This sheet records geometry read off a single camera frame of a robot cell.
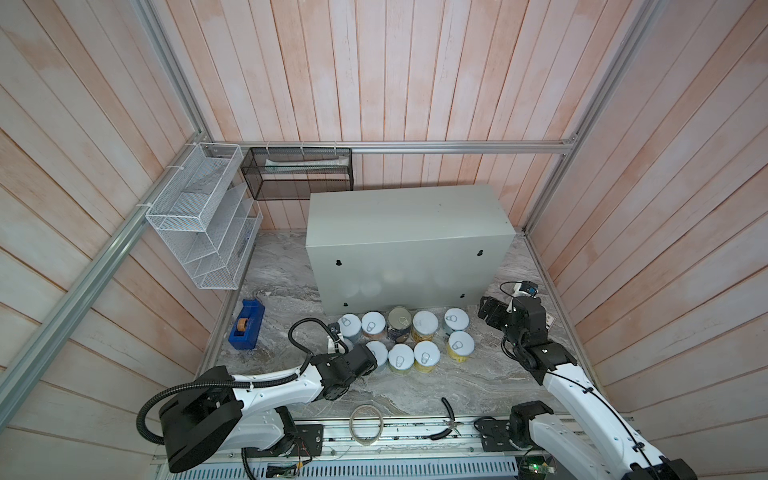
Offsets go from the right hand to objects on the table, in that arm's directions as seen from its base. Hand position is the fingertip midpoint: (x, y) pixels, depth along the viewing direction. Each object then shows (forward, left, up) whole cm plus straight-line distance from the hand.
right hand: (494, 301), depth 83 cm
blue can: (-12, +33, -8) cm, 36 cm away
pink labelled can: (-1, +9, -8) cm, 12 cm away
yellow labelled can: (-10, +9, -8) cm, 16 cm away
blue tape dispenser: (-6, +72, -6) cm, 72 cm away
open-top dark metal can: (-6, +27, -4) cm, 28 cm away
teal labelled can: (-4, +42, -8) cm, 43 cm away
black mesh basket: (+44, +65, +12) cm, 79 cm away
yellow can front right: (-13, +19, -8) cm, 24 cm away
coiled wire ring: (-32, +39, -12) cm, 52 cm away
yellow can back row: (-5, +20, -6) cm, 21 cm away
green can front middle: (-14, +26, -8) cm, 31 cm away
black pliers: (-29, +13, -14) cm, 34 cm away
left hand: (-13, +43, -12) cm, 46 cm away
